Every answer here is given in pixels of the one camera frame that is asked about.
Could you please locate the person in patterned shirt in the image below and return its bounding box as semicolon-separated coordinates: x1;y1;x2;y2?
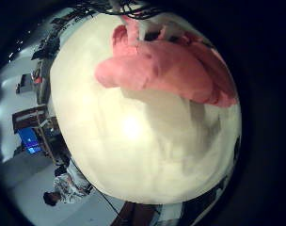
42;156;95;207

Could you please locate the orange button-up shirt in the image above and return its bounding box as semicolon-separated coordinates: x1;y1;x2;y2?
94;15;240;108

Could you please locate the brown wooden bench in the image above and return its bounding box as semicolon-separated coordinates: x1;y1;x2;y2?
11;105;50;135

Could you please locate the black cable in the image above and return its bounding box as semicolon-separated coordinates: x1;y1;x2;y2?
64;0;169;21

